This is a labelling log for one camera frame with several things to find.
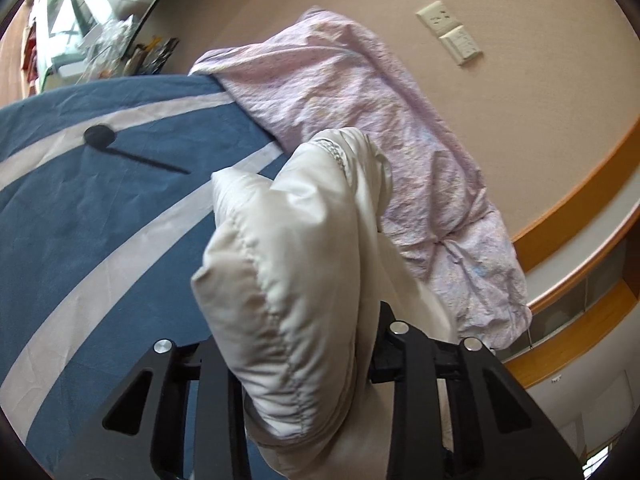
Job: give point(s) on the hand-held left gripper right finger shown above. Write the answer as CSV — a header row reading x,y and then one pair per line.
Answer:
x,y
415,385

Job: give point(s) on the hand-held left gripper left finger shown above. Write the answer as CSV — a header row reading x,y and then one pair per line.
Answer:
x,y
220,400

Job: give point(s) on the blue white striped bedsheet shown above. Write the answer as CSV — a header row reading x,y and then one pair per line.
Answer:
x,y
100,220

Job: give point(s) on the cream wall socket plate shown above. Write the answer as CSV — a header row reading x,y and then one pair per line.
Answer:
x,y
439,17

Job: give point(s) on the beige puffer jacket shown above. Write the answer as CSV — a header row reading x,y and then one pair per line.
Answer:
x,y
300,270

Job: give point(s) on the pink floral duvet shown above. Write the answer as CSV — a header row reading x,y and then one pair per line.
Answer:
x,y
370,125

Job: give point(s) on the wooden glass panel door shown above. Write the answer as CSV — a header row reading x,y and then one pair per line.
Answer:
x,y
570,220

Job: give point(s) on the cream wall switch plate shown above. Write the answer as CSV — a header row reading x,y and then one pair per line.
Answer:
x,y
461,46

